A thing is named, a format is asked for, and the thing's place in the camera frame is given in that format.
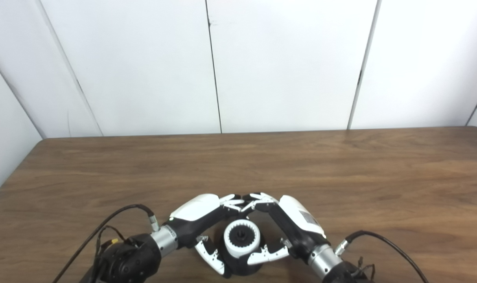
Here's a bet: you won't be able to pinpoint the white toothed plastic ring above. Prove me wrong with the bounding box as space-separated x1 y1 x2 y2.
224 219 261 259

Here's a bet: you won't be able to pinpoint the round black plastic part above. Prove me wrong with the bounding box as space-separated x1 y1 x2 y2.
219 219 268 277

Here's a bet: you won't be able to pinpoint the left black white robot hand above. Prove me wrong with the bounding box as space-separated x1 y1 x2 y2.
168 193 247 278

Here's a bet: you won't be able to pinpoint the thin black wire bundle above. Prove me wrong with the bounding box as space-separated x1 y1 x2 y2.
350 256 376 280

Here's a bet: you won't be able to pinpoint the thin wires with yellow plug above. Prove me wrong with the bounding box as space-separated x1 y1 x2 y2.
95 225 125 260

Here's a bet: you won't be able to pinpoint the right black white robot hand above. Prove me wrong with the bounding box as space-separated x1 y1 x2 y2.
242 192 328 266

